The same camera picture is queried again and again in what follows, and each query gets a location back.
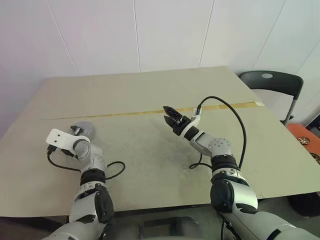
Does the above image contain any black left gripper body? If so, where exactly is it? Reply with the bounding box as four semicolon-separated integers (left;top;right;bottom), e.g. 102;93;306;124
60;126;85;159

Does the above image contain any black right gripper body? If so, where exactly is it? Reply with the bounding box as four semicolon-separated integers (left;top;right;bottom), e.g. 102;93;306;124
171;115;192;137

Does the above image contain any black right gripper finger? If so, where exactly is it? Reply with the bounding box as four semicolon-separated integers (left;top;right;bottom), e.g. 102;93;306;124
163;115;177;130
162;105;182;118

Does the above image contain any round motor housing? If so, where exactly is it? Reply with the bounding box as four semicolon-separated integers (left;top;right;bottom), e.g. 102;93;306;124
70;120;98;141

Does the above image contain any grey round motor lid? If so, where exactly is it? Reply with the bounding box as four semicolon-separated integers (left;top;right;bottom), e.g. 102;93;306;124
73;120;97;133

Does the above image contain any black folding chair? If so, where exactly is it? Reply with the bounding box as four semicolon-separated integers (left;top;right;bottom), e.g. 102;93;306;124
238;70;305;127

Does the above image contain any orange box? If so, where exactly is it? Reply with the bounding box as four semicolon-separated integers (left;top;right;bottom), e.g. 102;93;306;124
285;122;320;166

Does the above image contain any black round object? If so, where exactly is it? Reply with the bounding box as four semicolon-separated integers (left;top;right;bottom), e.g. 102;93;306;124
289;191;320;218

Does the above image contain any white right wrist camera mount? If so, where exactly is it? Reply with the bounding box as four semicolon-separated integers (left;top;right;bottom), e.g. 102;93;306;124
183;107;202;137

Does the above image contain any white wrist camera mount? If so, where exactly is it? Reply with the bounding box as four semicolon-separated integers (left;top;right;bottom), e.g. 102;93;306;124
183;107;202;137
45;128;90;154

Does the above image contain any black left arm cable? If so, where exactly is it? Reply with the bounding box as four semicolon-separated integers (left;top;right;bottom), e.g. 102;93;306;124
46;146;126;180

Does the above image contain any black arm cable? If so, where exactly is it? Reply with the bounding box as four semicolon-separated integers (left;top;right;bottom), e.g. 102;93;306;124
189;96;248;171
46;146;126;180

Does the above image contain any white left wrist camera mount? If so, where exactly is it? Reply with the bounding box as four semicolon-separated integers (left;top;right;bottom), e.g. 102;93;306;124
45;128;90;154

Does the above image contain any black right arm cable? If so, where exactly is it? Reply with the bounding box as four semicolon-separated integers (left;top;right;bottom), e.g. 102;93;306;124
189;96;248;171

